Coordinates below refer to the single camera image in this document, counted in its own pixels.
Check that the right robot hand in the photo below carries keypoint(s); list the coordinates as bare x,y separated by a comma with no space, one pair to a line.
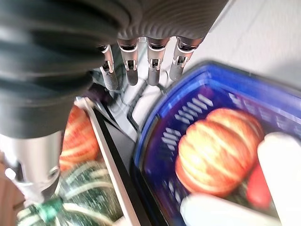
70,47

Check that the blue plastic basket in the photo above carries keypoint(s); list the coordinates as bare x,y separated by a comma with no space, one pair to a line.
247,84

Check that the orange pumpkin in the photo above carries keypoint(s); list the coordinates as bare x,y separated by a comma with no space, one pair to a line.
78,139
216,153

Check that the white display tray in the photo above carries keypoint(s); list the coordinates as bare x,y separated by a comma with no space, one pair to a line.
113,160

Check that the dark green striped squash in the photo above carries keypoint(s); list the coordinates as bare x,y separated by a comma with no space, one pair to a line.
91,193

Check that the red pepper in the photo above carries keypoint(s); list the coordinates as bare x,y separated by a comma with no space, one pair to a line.
257,187

